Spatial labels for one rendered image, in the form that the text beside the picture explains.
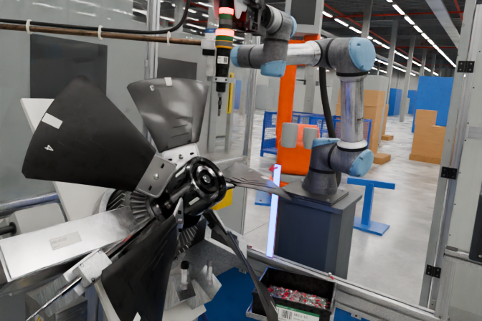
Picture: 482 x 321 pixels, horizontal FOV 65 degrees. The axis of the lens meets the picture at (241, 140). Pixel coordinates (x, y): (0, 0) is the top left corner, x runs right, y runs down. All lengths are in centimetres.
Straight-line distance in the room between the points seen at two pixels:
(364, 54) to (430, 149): 874
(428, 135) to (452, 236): 751
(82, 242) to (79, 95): 29
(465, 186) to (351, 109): 127
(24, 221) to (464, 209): 231
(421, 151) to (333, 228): 866
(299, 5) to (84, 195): 422
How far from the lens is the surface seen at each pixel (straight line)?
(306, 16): 492
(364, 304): 128
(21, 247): 80
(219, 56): 94
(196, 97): 106
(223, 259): 109
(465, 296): 279
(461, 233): 266
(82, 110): 81
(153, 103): 104
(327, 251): 162
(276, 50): 115
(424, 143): 1010
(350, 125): 150
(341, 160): 155
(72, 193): 102
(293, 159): 485
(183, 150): 96
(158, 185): 88
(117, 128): 83
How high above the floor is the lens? 144
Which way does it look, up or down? 8 degrees down
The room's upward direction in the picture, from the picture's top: 5 degrees clockwise
